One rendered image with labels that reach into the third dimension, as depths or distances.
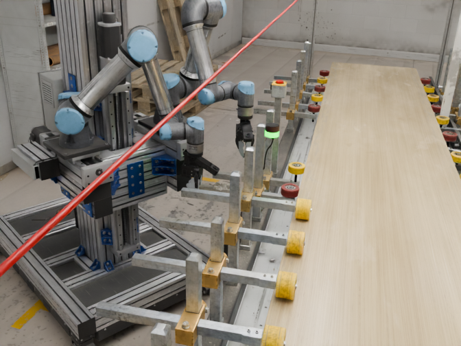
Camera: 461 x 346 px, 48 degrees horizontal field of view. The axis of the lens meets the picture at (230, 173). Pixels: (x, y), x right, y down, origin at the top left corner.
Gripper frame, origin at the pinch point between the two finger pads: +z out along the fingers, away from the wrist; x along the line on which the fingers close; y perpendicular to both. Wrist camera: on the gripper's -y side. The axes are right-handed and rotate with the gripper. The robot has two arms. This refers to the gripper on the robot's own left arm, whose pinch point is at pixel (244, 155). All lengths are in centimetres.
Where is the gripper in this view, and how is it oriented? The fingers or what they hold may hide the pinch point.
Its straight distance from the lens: 249.9
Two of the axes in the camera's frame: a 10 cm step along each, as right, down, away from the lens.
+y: -1.2, -4.2, 9.0
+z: -0.3, 9.1, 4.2
